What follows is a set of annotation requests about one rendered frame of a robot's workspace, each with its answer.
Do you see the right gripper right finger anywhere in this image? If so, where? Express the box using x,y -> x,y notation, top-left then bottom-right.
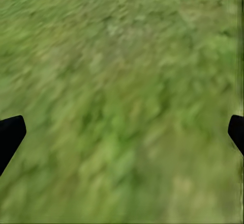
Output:
228,115 -> 244,156

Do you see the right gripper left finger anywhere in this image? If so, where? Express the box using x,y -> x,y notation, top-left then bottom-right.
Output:
0,115 -> 26,176

